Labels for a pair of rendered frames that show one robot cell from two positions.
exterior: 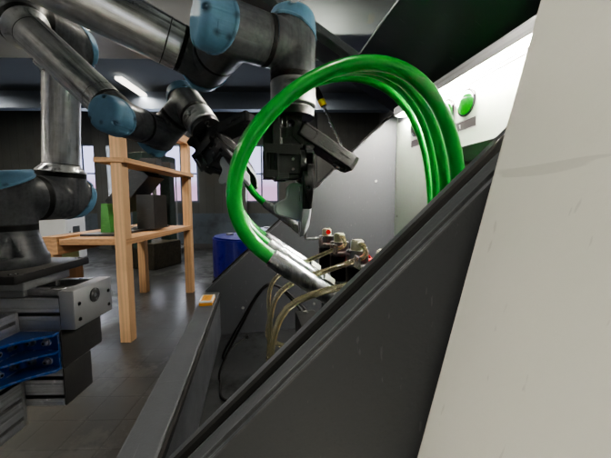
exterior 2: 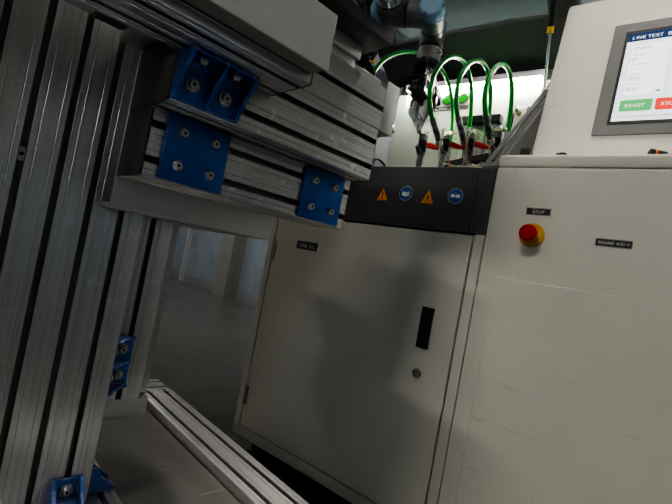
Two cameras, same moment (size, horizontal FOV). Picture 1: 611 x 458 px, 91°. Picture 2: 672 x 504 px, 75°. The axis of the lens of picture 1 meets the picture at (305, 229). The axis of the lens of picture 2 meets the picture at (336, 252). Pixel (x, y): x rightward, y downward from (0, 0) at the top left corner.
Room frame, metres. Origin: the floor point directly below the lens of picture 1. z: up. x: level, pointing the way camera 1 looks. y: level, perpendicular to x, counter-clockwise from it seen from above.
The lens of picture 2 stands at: (-0.37, 1.07, 0.66)
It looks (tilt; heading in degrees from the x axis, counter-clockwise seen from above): 2 degrees up; 318
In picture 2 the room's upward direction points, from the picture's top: 11 degrees clockwise
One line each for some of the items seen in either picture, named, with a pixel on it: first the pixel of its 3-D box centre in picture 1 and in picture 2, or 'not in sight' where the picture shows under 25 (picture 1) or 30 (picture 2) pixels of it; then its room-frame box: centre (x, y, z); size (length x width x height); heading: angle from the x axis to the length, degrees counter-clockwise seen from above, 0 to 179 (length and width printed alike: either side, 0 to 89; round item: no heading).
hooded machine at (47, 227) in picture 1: (58, 226); not in sight; (5.95, 4.89, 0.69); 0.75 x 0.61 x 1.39; 89
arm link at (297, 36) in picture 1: (291, 47); (433, 33); (0.52, 0.02, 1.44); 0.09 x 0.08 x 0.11; 124
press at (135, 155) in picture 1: (155, 194); not in sight; (5.54, 2.76, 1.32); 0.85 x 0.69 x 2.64; 179
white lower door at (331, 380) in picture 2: not in sight; (338, 344); (0.49, 0.21, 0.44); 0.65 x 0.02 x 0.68; 10
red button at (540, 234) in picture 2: not in sight; (529, 233); (0.04, 0.16, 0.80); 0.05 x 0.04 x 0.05; 10
